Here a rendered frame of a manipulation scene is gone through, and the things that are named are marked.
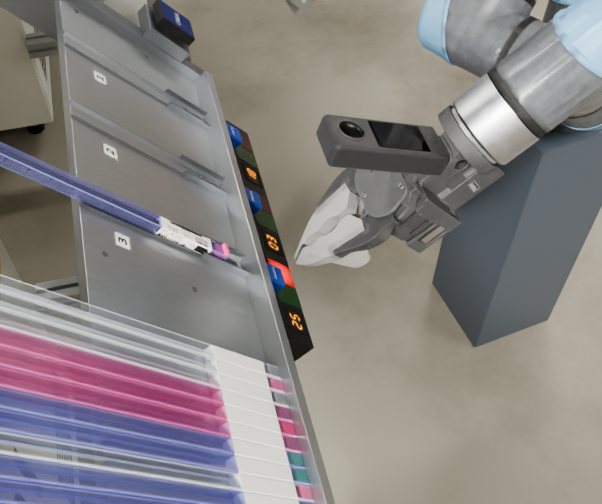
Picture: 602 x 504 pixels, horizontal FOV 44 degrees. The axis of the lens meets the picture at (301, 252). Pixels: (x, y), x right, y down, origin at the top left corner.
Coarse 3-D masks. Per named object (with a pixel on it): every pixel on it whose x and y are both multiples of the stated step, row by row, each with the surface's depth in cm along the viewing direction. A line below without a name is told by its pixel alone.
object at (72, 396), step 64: (0, 320) 45; (64, 320) 49; (128, 320) 54; (0, 384) 43; (64, 384) 46; (128, 384) 50; (192, 384) 56; (256, 384) 62; (0, 448) 40; (64, 448) 43; (128, 448) 47; (192, 448) 51; (256, 448) 57
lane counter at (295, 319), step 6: (282, 306) 77; (288, 312) 77; (294, 312) 78; (288, 318) 77; (294, 318) 78; (300, 318) 79; (288, 324) 76; (294, 324) 77; (300, 324) 78; (294, 330) 76; (300, 330) 77; (306, 330) 78
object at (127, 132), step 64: (64, 0) 79; (64, 64) 72; (128, 64) 81; (128, 128) 73; (192, 128) 84; (128, 192) 66; (192, 192) 75; (128, 256) 61; (192, 256) 68; (192, 320) 62
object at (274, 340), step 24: (216, 96) 89; (216, 120) 85; (216, 144) 84; (216, 168) 82; (240, 192) 78; (240, 216) 77; (240, 240) 75; (264, 264) 73; (264, 288) 70; (264, 312) 69; (264, 336) 68; (288, 360) 66; (288, 384) 64; (288, 408) 63; (312, 432) 62; (312, 456) 60; (312, 480) 59
